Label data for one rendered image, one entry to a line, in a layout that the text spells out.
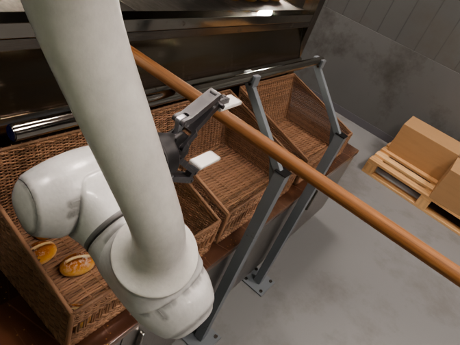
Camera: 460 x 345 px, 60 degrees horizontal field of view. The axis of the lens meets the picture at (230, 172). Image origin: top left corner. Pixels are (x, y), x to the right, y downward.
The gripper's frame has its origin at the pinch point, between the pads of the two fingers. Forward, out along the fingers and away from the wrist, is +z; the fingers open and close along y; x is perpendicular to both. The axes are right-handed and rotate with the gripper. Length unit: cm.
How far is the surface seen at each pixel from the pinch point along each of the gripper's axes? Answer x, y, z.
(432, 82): 3, 48, 358
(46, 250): -31, 56, -15
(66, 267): -24, 57, -13
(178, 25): -54, 5, 46
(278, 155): 11.4, 0.5, 4.9
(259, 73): -17.3, 2.9, 42.8
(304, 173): 17.8, 0.5, 5.0
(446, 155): 50, 83, 306
